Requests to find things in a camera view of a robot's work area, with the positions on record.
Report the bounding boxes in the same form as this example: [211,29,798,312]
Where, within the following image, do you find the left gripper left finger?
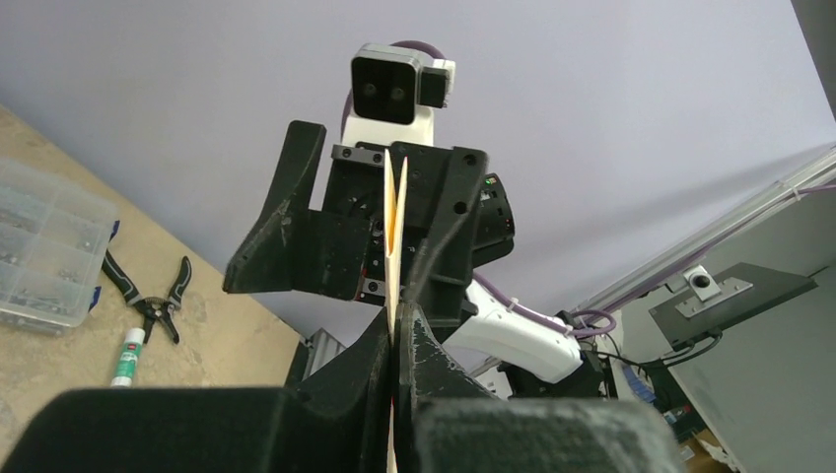
[3,312,390,472]

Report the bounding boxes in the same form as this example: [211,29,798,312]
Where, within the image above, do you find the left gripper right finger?
[395,303,685,472]

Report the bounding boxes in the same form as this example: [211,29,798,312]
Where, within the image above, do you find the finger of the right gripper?
[222,120,372,301]
[399,146,489,343]

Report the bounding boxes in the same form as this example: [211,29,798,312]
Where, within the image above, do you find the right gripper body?
[322,142,516,304]

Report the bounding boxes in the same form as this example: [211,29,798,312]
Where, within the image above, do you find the cream letter paper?
[383,148,410,473]

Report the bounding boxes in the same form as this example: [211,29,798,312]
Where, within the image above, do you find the white green glue stick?
[109,328,146,387]

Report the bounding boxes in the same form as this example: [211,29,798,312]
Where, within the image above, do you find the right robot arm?
[223,120,586,384]

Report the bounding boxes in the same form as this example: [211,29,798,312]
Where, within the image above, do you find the black pliers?
[103,250,193,345]

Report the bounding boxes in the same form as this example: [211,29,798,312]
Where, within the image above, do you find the clear plastic screw box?
[1,158,117,336]

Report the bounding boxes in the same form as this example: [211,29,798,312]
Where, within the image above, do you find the black mounting plate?
[649,263,817,351]

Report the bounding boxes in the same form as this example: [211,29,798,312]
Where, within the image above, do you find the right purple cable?
[339,38,836,339]

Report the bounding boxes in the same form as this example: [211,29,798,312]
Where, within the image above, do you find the aluminium rail frame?
[303,146,836,380]

